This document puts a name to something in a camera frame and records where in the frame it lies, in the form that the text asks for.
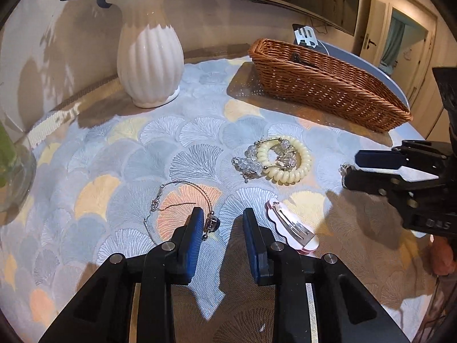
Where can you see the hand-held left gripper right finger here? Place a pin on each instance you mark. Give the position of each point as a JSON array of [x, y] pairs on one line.
[[251, 243]]

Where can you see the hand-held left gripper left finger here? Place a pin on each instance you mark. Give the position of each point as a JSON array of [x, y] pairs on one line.
[[194, 243]]

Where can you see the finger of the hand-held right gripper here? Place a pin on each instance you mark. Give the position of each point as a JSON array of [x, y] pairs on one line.
[[378, 159], [367, 181]]

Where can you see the silver star hair clip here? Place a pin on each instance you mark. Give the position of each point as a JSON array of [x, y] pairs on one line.
[[345, 171]]

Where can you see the brown wicker basket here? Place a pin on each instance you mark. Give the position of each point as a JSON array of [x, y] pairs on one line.
[[321, 89]]

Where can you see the black wrist watch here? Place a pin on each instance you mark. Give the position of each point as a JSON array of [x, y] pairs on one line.
[[301, 60]]

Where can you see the person's right hand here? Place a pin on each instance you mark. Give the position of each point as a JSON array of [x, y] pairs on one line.
[[442, 257]]

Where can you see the pink hair clip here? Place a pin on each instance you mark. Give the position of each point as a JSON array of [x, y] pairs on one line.
[[282, 218]]

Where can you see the cream panel door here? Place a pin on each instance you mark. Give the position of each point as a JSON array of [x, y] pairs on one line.
[[403, 35]]

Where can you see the clear glass vase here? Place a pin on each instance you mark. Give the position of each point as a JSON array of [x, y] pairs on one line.
[[18, 171]]

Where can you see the white ribbed ceramic vase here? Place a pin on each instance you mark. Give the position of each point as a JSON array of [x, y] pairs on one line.
[[150, 57]]

